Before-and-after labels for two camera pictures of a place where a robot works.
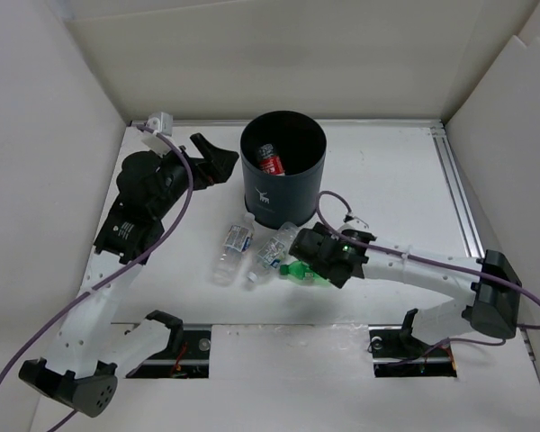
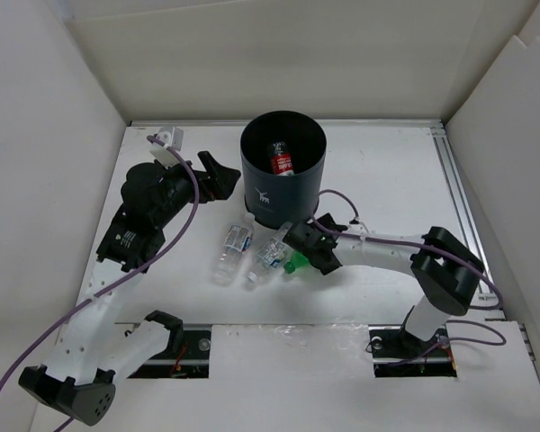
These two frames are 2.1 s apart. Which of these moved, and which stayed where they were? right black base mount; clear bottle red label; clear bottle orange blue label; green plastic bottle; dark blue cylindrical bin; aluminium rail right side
Moved: clear bottle red label; green plastic bottle
Stayed: clear bottle orange blue label; dark blue cylindrical bin; right black base mount; aluminium rail right side
